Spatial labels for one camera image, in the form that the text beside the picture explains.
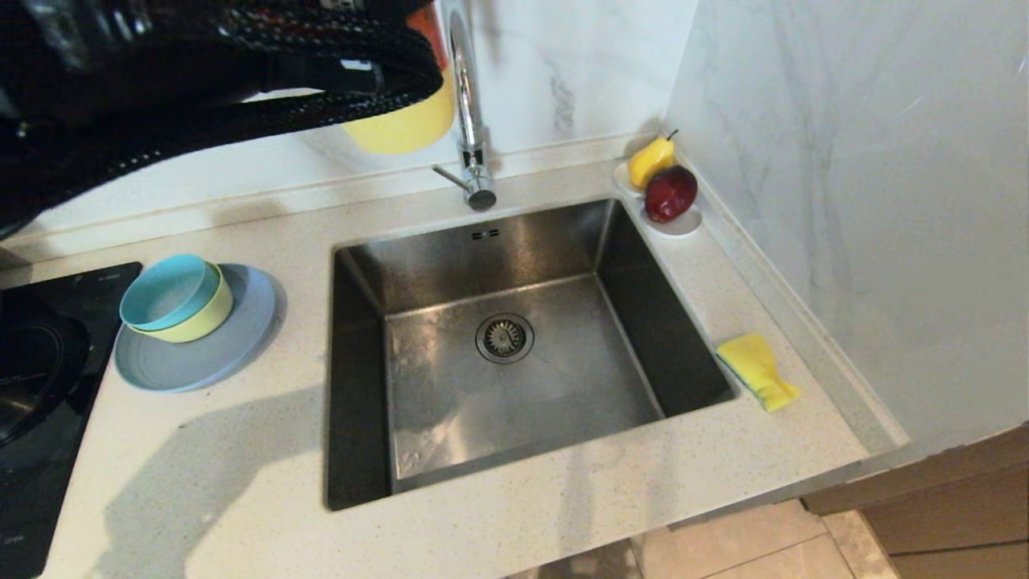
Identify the wooden cabinet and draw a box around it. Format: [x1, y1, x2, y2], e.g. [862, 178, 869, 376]
[800, 425, 1029, 579]

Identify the pale yellow bowl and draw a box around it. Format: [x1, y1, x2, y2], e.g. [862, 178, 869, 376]
[125, 261, 235, 344]

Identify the metal sink drain strainer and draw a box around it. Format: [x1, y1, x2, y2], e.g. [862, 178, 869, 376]
[475, 313, 535, 365]

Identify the yellow pear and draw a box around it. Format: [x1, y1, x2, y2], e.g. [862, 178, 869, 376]
[627, 129, 680, 190]

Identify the dark red apple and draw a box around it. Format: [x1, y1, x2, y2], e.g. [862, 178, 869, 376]
[645, 165, 700, 224]

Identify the chrome faucet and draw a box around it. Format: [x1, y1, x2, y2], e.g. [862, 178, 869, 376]
[431, 0, 498, 211]

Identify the black induction cooktop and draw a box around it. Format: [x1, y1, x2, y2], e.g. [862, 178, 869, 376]
[0, 261, 144, 579]

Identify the light blue bowl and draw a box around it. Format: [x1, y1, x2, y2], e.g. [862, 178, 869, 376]
[119, 254, 222, 332]

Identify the orange dish soap bottle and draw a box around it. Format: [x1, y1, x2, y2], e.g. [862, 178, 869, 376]
[342, 0, 457, 155]

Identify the yellow sponge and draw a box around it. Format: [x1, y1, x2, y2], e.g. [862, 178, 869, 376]
[717, 333, 802, 413]

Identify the blue-grey plate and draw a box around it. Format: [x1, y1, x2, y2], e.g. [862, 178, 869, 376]
[113, 264, 278, 393]

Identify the stainless steel sink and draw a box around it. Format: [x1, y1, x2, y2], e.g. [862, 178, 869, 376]
[326, 197, 740, 511]

